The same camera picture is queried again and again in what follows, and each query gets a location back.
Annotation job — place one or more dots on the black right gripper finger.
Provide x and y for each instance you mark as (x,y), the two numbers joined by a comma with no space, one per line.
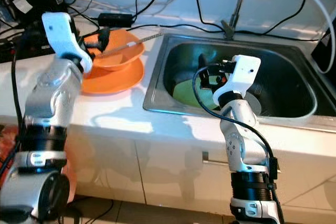
(203,69)

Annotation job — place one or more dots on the orange plastic bowl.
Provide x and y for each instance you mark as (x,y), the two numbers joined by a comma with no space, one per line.
(128,51)

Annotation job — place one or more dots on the green plastic plate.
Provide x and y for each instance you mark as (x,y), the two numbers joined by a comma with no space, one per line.
(186,93)

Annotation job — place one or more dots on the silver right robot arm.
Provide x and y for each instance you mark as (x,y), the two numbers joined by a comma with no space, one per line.
(247,150)

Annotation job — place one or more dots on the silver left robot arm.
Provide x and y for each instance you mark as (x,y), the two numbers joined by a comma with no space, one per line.
(52,93)

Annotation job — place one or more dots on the black power adapter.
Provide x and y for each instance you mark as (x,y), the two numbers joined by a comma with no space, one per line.
(114,19)

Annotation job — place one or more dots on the orange plastic plate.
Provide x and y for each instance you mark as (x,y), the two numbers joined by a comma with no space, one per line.
(115,83)

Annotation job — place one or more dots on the translucent grey plate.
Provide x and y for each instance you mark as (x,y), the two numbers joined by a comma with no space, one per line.
(254,103)

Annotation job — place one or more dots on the dark metal faucet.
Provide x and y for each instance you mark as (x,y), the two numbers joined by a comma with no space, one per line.
(227,27)

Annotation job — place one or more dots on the stainless steel sink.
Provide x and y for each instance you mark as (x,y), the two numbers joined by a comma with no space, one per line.
(289,66)

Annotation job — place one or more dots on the black charger box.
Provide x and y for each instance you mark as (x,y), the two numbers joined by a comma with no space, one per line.
(26,3)

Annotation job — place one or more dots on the white base cabinet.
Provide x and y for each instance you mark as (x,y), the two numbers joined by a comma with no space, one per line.
(163,171)

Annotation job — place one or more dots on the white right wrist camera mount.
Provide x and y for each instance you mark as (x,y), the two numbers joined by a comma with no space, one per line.
(241,74)

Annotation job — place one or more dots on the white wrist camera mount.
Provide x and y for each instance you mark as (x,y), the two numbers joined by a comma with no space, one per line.
(241,74)
(65,38)

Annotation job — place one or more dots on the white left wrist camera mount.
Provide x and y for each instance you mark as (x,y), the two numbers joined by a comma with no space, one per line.
(65,38)

